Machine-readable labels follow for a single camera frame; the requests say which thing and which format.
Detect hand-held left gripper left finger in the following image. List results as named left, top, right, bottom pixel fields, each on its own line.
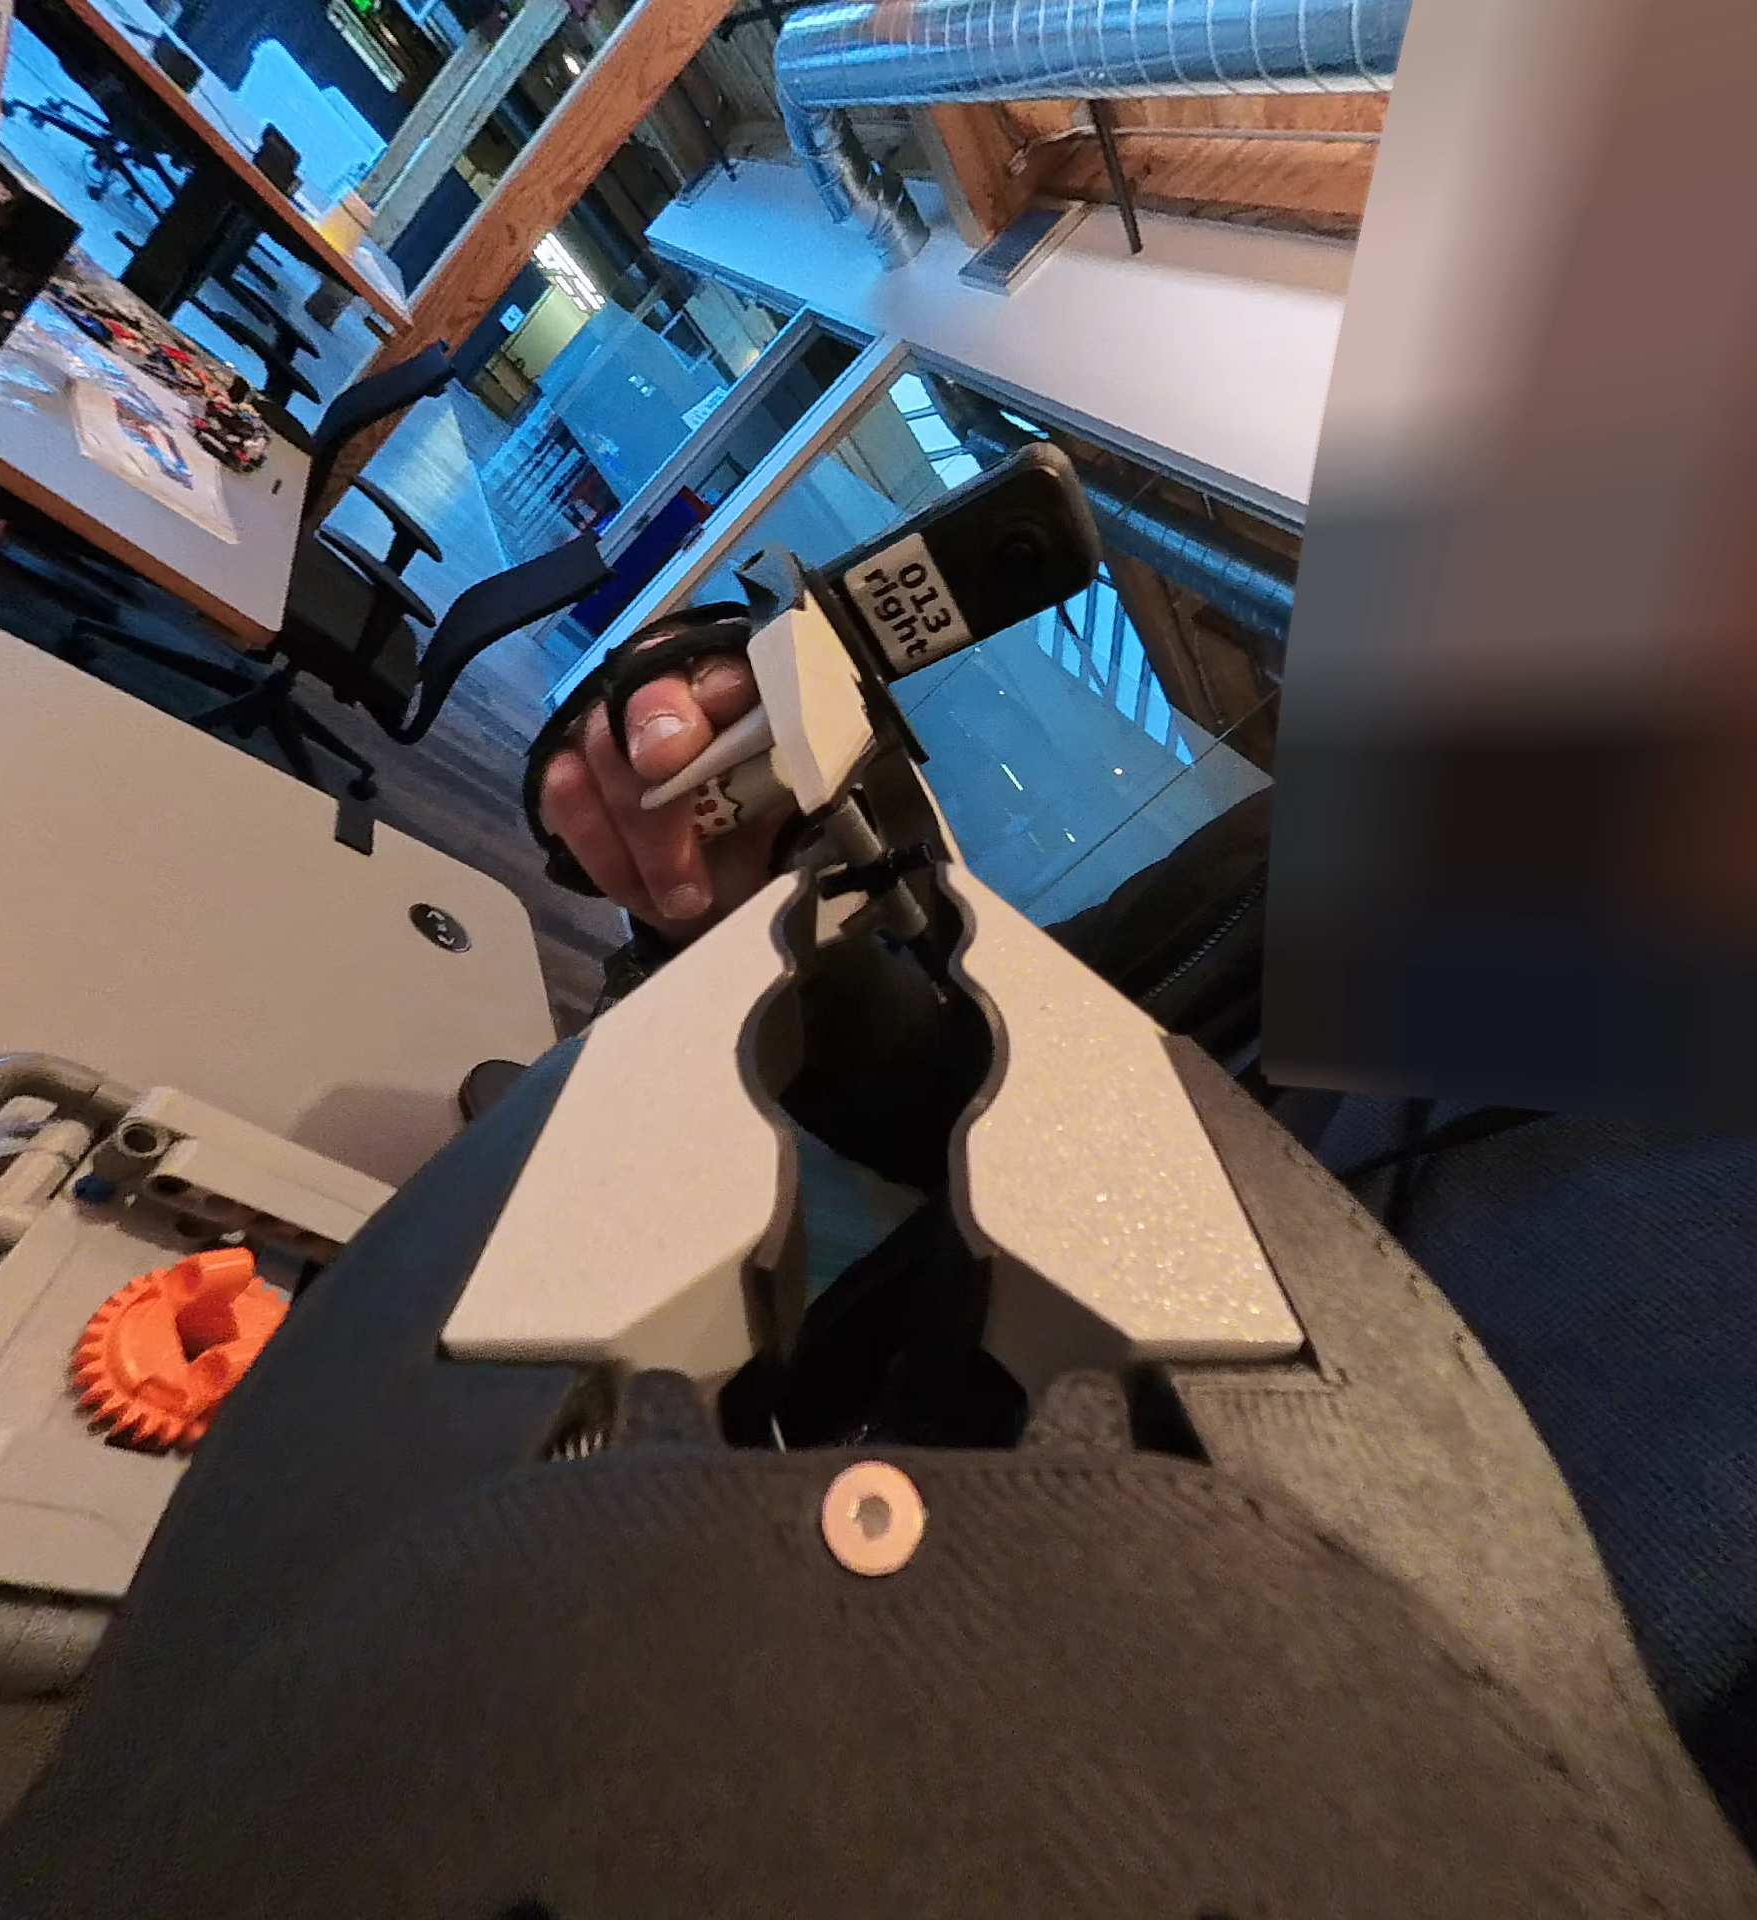
left=442, top=871, right=827, bottom=1391

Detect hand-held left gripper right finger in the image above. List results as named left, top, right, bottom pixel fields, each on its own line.
left=926, top=861, right=1309, bottom=1391

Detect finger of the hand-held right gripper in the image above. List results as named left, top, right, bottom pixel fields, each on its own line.
left=638, top=609, right=886, bottom=875

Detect grey toy brick model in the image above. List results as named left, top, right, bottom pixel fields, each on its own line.
left=0, top=1050, right=398, bottom=1803

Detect person's right hand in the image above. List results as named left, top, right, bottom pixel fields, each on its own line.
left=558, top=649, right=796, bottom=928

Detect black office chair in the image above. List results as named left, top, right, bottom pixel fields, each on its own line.
left=202, top=339, right=615, bottom=806

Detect person's blue trousers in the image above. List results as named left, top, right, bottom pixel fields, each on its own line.
left=1239, top=1097, right=1757, bottom=1920

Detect wooden desk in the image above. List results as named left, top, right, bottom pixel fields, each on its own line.
left=0, top=286, right=317, bottom=647

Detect silver ventilation duct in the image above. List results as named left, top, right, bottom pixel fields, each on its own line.
left=773, top=0, right=1412, bottom=182

